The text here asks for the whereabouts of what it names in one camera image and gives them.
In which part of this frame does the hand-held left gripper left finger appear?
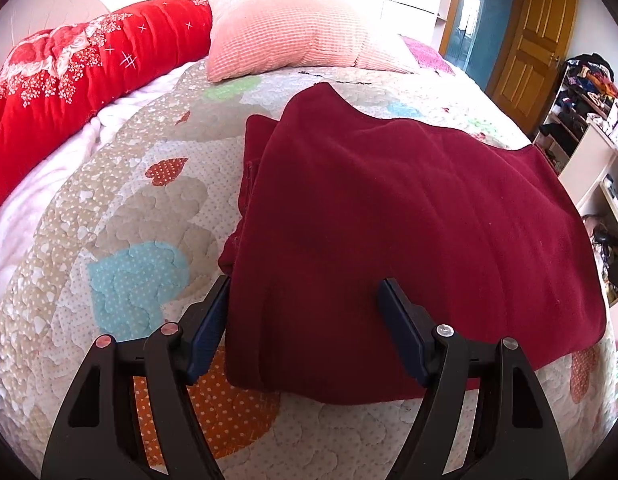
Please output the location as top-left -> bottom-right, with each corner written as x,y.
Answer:
40,275 -> 232,480

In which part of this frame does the shoe rack with clothes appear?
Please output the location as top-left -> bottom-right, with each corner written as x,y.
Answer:
534,52 -> 618,176

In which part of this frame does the white shelf unit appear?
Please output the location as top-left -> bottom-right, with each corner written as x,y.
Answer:
556,120 -> 618,311

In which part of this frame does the red floral quilt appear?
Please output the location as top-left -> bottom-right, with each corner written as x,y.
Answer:
0,0 -> 213,221

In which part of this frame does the wooden door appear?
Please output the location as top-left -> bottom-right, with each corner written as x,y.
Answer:
492,0 -> 580,136

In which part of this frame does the pink ribbed pillow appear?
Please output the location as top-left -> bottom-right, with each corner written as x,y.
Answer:
206,0 -> 420,83

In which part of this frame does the beige bed headboard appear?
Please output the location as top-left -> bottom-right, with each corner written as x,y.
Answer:
0,0 -> 112,81

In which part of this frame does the heart patterned quilted bedspread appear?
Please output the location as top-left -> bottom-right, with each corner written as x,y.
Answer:
0,55 -> 618,480

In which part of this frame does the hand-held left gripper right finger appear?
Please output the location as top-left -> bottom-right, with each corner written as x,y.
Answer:
378,278 -> 570,480

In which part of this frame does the purple pillow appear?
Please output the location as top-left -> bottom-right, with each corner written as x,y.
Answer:
399,35 -> 457,77

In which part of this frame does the maroon fleece garment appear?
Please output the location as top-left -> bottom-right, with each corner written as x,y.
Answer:
218,82 -> 610,406

